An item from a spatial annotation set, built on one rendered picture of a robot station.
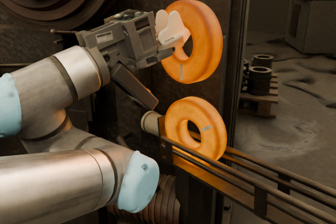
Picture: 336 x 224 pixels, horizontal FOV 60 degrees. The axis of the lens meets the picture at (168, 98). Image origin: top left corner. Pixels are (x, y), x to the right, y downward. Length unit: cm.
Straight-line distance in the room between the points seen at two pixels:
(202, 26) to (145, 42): 10
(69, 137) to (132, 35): 18
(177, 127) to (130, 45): 26
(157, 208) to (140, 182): 40
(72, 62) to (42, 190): 20
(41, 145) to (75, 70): 12
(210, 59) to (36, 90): 28
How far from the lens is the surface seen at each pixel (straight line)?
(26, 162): 29
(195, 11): 53
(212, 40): 51
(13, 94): 41
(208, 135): 60
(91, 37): 44
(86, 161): 34
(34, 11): 90
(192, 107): 61
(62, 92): 42
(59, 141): 45
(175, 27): 52
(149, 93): 51
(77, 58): 43
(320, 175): 190
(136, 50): 46
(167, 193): 76
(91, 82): 43
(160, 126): 69
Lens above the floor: 101
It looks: 22 degrees down
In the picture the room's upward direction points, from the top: straight up
